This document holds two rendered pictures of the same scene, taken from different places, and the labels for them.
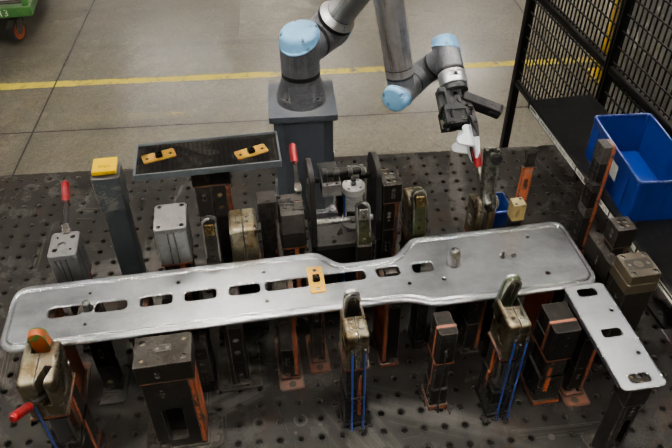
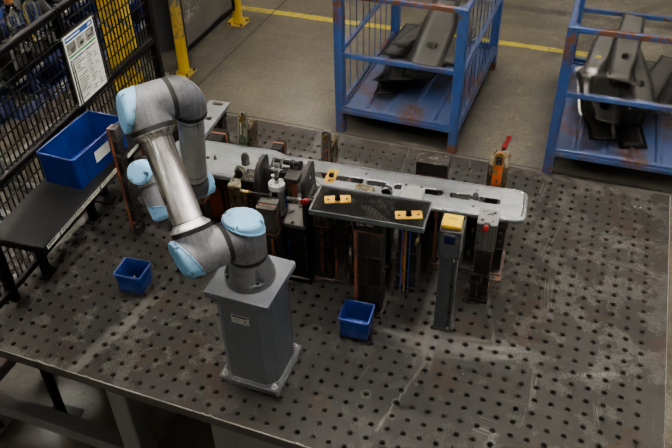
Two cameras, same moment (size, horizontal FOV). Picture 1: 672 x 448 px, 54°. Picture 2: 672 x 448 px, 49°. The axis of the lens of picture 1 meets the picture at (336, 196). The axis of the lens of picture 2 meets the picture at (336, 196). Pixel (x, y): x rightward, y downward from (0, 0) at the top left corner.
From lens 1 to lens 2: 3.28 m
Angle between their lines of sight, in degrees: 99
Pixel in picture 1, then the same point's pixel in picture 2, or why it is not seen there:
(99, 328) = (468, 186)
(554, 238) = not seen: hidden behind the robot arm
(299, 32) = (244, 213)
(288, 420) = not seen: hidden behind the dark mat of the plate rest
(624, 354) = (212, 110)
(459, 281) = (252, 154)
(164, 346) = (432, 158)
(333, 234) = (297, 211)
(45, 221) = (531, 431)
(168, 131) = not seen: outside the picture
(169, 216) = (412, 192)
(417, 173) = (137, 356)
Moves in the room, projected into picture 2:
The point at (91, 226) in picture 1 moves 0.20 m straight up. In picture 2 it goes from (481, 405) to (488, 363)
